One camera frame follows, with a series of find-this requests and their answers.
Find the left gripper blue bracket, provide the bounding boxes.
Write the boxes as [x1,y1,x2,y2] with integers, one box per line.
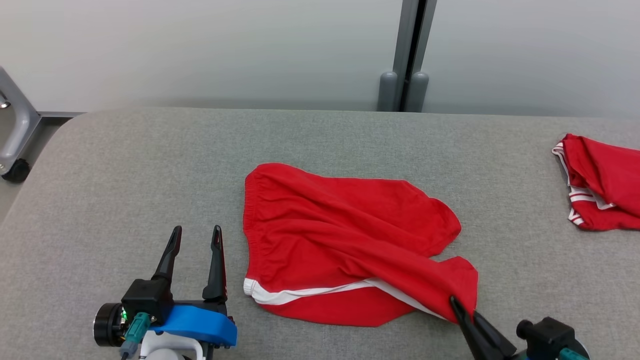
[92,225,239,360]

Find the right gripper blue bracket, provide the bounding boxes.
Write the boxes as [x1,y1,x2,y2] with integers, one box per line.
[449,295,592,360]

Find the red shorts with white stripe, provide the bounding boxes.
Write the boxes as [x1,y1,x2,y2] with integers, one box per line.
[242,162,479,328]

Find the red and white Bulls jersey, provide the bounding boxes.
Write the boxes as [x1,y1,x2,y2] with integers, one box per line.
[551,133,640,232]

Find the grey fabric padded bench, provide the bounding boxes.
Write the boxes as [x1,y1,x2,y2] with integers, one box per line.
[0,106,640,360]

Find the black caster wheel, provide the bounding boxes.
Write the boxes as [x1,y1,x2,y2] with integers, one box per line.
[1,158,31,184]

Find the grey metal stand leg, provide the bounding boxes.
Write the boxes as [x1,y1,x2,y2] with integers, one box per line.
[0,66,83,173]

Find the teal left camera cable plug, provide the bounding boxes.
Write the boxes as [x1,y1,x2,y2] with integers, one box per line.
[119,312,152,360]

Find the grey rounded post foot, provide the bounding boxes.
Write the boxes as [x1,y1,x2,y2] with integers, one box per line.
[377,71,399,112]
[404,71,430,113]

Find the grey partition post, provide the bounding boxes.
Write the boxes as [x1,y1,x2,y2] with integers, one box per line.
[392,0,438,112]

